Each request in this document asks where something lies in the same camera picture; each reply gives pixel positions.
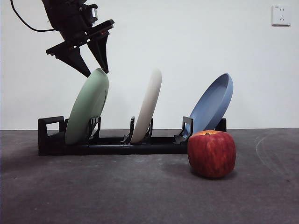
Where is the pale green round plate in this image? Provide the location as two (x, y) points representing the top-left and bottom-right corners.
(64, 68), (110, 145)

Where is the red apple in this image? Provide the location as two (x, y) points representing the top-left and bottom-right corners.
(187, 130), (236, 179)

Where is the white round plate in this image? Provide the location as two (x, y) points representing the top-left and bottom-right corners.
(130, 68), (163, 144)

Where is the black plate rack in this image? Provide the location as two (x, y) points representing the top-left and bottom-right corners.
(38, 116), (227, 156)

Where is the blue round plate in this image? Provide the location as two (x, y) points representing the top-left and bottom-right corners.
(188, 73), (234, 139)

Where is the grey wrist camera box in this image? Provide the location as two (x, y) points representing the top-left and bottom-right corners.
(89, 7), (98, 24)

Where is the black cable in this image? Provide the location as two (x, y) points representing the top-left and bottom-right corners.
(10, 0), (58, 33)

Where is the white wall socket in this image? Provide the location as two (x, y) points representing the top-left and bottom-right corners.
(271, 5), (292, 27)

